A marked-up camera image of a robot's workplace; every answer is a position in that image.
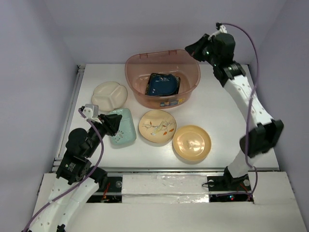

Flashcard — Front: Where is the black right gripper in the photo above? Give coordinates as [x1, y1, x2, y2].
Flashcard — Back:
[184, 34, 220, 67]

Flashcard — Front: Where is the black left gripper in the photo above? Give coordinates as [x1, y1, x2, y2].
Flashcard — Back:
[85, 113, 122, 157]

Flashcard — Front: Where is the beige bird-painted plate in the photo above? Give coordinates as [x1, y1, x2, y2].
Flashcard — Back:
[139, 110, 177, 144]

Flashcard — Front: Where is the black floral square plate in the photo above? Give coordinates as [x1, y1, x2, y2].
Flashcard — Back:
[144, 72, 182, 98]

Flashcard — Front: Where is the dark blue leaf-shaped dish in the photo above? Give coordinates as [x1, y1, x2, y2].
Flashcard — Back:
[147, 73, 179, 97]

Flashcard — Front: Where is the orange round bear plate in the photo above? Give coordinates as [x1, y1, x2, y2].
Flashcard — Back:
[172, 125, 212, 162]

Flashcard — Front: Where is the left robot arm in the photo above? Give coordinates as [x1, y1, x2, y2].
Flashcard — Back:
[24, 114, 122, 232]

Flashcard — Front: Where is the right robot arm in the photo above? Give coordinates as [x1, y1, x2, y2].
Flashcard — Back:
[185, 32, 284, 190]

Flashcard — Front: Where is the blue yellow bin label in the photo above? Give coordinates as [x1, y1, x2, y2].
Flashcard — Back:
[159, 98, 185, 107]

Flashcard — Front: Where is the pink translucent plastic bin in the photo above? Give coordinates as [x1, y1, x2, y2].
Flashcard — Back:
[125, 49, 200, 109]

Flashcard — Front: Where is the light teal divided tray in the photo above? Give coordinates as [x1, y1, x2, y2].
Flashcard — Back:
[109, 108, 137, 146]

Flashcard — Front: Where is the cream three-section plate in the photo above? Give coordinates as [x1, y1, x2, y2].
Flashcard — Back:
[91, 82, 127, 112]

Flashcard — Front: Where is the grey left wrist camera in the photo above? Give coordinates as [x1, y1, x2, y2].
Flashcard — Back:
[82, 104, 98, 119]

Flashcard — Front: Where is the aluminium frame rail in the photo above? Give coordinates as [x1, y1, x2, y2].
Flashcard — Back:
[50, 64, 86, 173]

